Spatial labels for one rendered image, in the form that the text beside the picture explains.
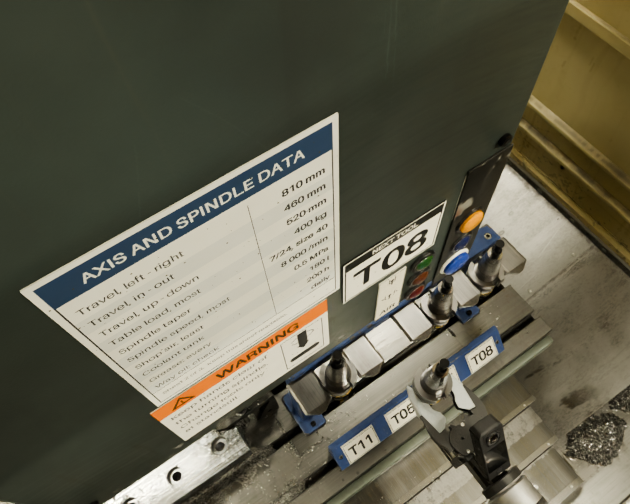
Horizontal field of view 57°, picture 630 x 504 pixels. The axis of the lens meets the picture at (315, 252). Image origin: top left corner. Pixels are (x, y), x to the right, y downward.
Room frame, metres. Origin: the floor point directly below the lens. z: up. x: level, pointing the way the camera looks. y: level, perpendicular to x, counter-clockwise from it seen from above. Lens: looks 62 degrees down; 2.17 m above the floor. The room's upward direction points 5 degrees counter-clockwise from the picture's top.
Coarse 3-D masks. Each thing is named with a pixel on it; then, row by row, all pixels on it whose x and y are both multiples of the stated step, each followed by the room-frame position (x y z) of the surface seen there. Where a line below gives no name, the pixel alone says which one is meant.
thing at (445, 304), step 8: (440, 288) 0.38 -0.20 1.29; (432, 296) 0.38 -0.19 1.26; (440, 296) 0.37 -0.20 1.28; (448, 296) 0.37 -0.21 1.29; (432, 304) 0.37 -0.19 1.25; (440, 304) 0.37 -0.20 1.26; (448, 304) 0.37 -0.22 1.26; (432, 312) 0.37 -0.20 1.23; (440, 312) 0.36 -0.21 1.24; (448, 312) 0.37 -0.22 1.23
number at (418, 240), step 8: (432, 224) 0.23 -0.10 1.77; (416, 232) 0.22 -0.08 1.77; (424, 232) 0.23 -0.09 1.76; (408, 240) 0.22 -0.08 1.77; (416, 240) 0.22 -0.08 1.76; (424, 240) 0.23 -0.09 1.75; (392, 248) 0.21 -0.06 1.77; (400, 248) 0.22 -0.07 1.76; (408, 248) 0.22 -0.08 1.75; (416, 248) 0.23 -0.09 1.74; (384, 256) 0.21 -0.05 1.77; (392, 256) 0.21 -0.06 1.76; (400, 256) 0.22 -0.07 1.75; (408, 256) 0.22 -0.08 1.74; (384, 264) 0.21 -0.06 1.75; (392, 264) 0.21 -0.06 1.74; (384, 272) 0.21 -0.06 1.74
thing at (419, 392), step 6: (420, 372) 0.26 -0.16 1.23; (414, 378) 0.25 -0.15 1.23; (450, 378) 0.25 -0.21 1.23; (414, 384) 0.24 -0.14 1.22; (420, 384) 0.24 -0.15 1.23; (450, 384) 0.24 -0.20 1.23; (414, 390) 0.24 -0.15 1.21; (420, 390) 0.23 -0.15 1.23; (450, 390) 0.23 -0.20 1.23; (420, 396) 0.23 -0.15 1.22; (426, 396) 0.22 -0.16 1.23; (432, 396) 0.22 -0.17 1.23; (438, 396) 0.23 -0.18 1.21; (444, 396) 0.22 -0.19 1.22; (426, 402) 0.22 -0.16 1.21; (432, 402) 0.22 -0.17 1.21
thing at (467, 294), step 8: (456, 272) 0.45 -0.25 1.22; (456, 280) 0.43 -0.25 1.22; (464, 280) 0.43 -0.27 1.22; (456, 288) 0.41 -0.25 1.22; (464, 288) 0.41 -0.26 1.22; (472, 288) 0.41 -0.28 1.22; (456, 296) 0.40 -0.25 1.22; (464, 296) 0.40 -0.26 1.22; (472, 296) 0.40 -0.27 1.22; (464, 304) 0.38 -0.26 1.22; (472, 304) 0.38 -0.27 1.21
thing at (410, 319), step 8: (408, 304) 0.39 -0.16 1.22; (416, 304) 0.39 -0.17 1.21; (400, 312) 0.38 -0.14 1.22; (408, 312) 0.38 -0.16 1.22; (416, 312) 0.37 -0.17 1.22; (400, 320) 0.36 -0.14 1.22; (408, 320) 0.36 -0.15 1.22; (416, 320) 0.36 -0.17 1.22; (424, 320) 0.36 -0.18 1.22; (400, 328) 0.35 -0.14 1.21; (408, 328) 0.35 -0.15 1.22; (416, 328) 0.34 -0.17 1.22; (424, 328) 0.34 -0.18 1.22; (432, 328) 0.34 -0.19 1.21; (408, 336) 0.33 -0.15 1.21; (416, 336) 0.33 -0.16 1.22; (424, 336) 0.33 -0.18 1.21
